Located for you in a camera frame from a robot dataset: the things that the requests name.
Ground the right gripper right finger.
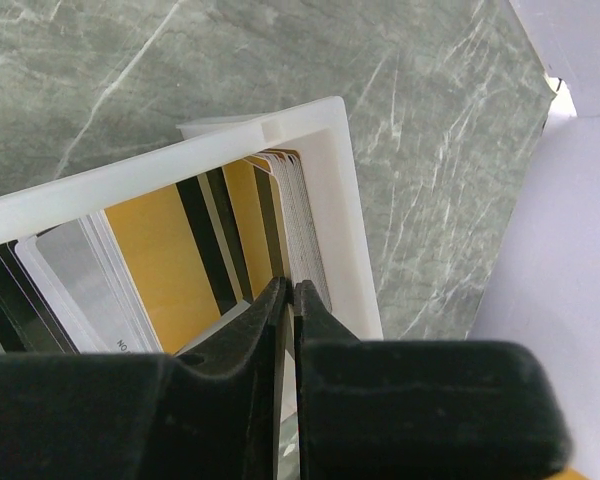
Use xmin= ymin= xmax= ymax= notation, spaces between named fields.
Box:
xmin=294 ymin=281 xmax=572 ymax=479

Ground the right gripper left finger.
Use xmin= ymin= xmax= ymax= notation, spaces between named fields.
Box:
xmin=0 ymin=278 xmax=286 ymax=479

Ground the gold credit card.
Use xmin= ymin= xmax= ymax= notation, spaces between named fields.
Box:
xmin=222 ymin=150 xmax=291 ymax=298

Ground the gold card in tray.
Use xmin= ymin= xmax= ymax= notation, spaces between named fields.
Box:
xmin=104 ymin=185 xmax=238 ymax=353

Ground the white card in tray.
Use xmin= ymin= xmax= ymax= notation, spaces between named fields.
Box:
xmin=14 ymin=211 xmax=162 ymax=354

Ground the black card in tray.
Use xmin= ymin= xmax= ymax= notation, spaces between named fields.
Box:
xmin=0 ymin=241 xmax=77 ymax=353

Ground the white card tray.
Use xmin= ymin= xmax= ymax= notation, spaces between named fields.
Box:
xmin=0 ymin=97 xmax=382 ymax=354

